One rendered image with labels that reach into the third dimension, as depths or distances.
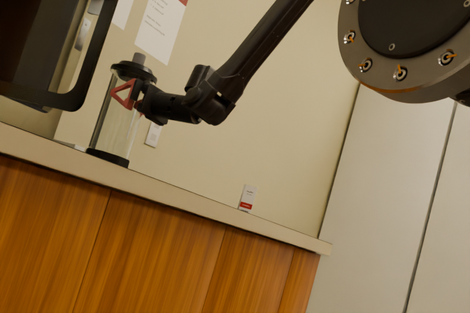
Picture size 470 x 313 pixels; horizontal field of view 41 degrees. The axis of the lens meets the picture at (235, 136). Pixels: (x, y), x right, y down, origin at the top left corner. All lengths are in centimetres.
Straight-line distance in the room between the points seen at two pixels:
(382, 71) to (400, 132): 347
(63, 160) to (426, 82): 64
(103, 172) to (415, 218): 298
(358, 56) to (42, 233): 65
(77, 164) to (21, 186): 9
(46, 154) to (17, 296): 23
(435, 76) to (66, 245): 75
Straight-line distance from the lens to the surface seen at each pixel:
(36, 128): 138
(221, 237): 153
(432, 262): 385
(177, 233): 136
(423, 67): 53
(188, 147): 259
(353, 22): 62
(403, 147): 400
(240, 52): 128
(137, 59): 146
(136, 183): 116
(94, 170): 107
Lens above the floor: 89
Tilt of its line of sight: 8 degrees up
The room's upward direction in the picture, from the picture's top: 17 degrees clockwise
